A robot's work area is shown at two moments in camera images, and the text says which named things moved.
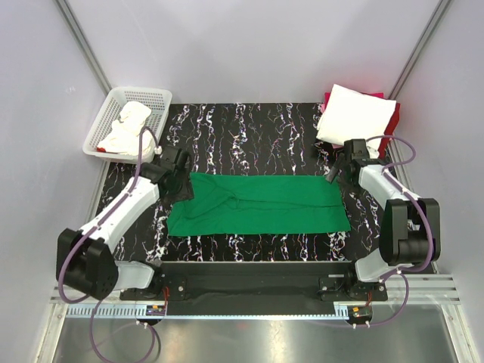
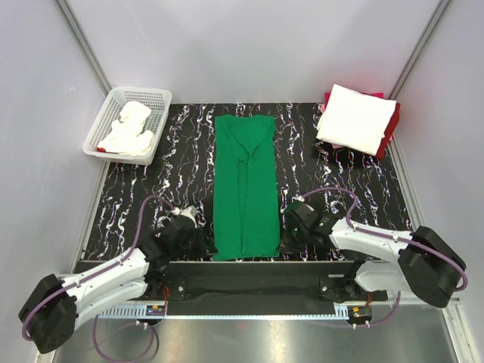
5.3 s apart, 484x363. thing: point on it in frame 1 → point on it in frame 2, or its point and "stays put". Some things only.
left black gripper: (185, 194) → (204, 246)
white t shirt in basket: (124, 137) stays put
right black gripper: (334, 171) → (286, 245)
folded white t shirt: (351, 115) stays put
